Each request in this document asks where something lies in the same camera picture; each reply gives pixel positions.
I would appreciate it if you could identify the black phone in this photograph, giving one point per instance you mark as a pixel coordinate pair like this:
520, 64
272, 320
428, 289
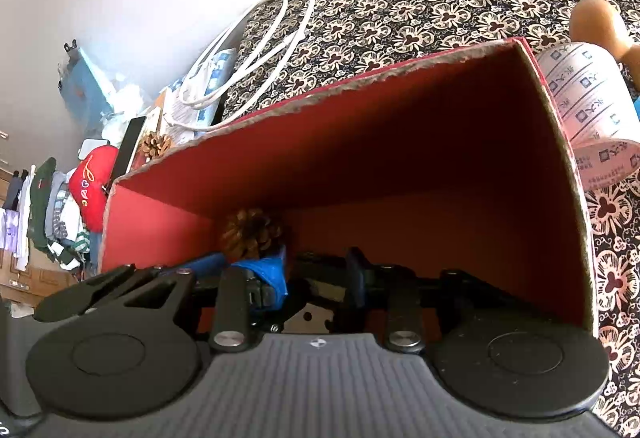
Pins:
127, 145

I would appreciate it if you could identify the red heart pillow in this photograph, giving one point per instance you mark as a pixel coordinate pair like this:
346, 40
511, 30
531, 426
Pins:
90, 185

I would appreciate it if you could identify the red brocade box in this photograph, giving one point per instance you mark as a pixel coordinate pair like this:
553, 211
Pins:
400, 143

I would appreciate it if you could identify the blue white packet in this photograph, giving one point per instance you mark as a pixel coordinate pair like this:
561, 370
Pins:
220, 68

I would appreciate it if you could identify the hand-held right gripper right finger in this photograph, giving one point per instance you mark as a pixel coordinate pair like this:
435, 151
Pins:
356, 278

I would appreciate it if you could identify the light blue box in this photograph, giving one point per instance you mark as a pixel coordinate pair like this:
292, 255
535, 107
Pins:
87, 83

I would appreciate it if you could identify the roll of printed labels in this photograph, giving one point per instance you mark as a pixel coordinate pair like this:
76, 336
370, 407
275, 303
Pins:
585, 93

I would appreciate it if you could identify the row of hanging clothes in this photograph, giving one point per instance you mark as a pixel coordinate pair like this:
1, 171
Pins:
40, 198

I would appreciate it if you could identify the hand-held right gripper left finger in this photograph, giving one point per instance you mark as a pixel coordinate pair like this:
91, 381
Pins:
265, 275

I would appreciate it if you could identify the brown pine cone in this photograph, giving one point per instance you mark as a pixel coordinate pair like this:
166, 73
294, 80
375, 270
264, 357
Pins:
252, 233
156, 145

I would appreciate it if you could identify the brown wooden gourd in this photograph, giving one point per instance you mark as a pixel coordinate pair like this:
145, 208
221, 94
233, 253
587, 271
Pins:
597, 25

